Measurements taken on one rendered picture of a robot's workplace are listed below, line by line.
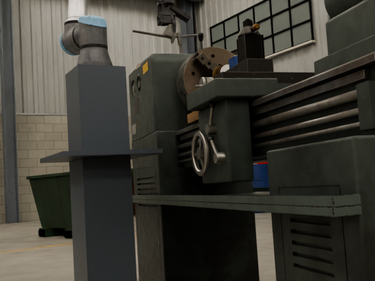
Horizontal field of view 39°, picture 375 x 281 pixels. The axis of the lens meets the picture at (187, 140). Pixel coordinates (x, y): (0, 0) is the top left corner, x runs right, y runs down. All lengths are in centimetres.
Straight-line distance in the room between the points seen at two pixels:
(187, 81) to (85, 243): 87
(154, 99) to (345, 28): 131
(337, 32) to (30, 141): 1130
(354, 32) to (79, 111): 113
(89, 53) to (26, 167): 1028
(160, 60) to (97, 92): 54
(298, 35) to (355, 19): 1027
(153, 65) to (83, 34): 46
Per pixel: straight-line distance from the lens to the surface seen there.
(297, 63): 1166
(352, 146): 112
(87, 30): 224
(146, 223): 281
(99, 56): 220
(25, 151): 1243
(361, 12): 139
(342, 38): 145
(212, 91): 166
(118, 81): 217
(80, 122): 209
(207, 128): 174
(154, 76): 256
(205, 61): 243
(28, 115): 1255
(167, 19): 271
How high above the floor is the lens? 60
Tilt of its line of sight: 5 degrees up
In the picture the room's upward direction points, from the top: 4 degrees counter-clockwise
